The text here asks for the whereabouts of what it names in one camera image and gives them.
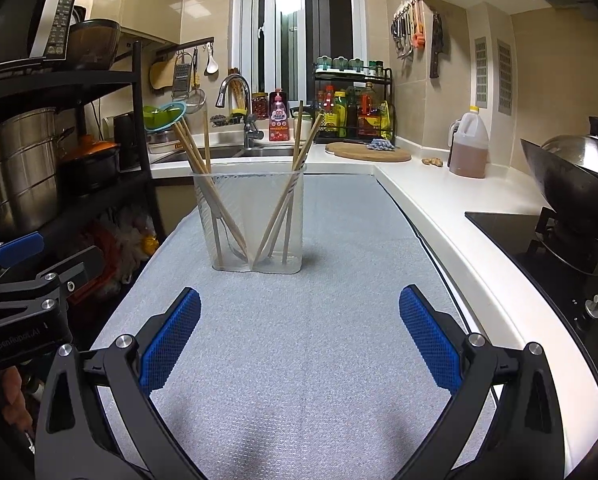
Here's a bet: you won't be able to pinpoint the red label oil bottle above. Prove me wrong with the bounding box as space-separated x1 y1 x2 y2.
357 82 380 133

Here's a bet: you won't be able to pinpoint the black wall rail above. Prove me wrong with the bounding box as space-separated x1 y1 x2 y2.
154 36 215 56

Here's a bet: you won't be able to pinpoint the pile of wooden chopsticks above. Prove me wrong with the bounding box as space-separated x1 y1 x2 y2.
171 100 326 268

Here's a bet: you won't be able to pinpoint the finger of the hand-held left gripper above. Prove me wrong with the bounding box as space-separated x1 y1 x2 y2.
0 246 105 321
0 232 46 281

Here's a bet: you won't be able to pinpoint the hanging kitchen utensils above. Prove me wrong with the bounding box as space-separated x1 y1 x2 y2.
391 0 426 58

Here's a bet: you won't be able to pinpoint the stainless steel stockpot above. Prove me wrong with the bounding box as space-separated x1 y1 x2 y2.
0 107 75 233

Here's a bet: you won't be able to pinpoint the yellow label bottle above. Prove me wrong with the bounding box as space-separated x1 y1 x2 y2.
334 91 349 136

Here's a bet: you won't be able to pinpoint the red plastic bag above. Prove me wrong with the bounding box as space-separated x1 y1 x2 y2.
86 207 160 286

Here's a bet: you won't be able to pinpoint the steel basin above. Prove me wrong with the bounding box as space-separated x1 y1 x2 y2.
146 130 179 154

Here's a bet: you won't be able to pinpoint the black gas stove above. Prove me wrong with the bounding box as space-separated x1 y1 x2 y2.
465 207 598 391

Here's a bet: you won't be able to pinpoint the clear plastic utensil container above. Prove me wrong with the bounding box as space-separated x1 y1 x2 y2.
191 169 306 275

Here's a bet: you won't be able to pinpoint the microwave oven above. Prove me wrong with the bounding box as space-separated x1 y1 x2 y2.
0 0 80 61

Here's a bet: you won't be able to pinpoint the narrow wall vent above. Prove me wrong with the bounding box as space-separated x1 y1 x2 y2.
474 36 490 108

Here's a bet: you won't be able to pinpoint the green plastic colander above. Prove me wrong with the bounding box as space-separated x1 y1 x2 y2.
143 102 186 133

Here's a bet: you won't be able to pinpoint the black spice rack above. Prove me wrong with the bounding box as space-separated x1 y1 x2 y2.
313 67 395 143

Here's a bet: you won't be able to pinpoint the round wooden cutting board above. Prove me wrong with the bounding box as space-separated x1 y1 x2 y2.
325 141 412 163

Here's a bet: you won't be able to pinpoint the black metal shelf rack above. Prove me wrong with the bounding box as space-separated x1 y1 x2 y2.
0 40 167 281

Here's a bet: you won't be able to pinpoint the black wok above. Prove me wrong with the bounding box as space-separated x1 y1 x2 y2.
520 139 598 221

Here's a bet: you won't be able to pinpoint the metal grater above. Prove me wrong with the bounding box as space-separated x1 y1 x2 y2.
171 52 192 98

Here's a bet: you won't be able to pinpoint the wide wall vent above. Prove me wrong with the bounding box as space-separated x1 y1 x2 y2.
496 39 513 116

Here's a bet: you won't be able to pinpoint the hanging wooden cutting board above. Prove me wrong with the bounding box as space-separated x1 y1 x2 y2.
149 57 177 92

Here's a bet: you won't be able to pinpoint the steel wok lid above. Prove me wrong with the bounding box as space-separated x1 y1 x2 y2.
541 116 598 183

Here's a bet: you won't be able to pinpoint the hanging cleaver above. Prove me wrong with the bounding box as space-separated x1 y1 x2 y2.
430 12 446 79

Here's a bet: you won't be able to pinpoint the chrome faucet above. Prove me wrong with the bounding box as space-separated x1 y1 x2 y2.
215 74 265 148

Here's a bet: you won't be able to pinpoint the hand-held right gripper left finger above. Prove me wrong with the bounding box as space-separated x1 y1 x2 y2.
34 287 202 480

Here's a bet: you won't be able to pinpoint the plastic oil jug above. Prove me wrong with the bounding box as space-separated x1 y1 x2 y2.
448 106 490 178

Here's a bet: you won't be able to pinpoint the window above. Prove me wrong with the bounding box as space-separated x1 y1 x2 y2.
231 0 367 106

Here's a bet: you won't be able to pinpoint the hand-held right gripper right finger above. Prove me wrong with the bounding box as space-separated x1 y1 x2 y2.
399 284 564 480

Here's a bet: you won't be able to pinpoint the red cap sauce bottle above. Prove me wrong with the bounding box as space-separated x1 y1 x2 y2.
319 85 337 133

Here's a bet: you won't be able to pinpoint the row of spice jars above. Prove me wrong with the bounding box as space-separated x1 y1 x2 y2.
316 56 385 77

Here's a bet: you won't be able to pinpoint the dark glass bottle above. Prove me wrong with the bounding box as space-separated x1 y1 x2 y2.
346 89 360 136

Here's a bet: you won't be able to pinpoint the black pot orange lid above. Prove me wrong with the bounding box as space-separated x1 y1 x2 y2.
59 135 122 196

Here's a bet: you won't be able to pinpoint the grey table mat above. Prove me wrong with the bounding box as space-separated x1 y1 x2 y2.
86 172 510 480

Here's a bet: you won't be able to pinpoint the black cylindrical canister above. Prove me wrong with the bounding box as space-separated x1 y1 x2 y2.
113 112 142 170

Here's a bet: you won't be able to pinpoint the dark brown bowl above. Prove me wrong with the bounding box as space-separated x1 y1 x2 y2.
66 19 122 71

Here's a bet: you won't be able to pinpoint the person's left hand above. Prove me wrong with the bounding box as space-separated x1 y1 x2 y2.
2 365 35 428

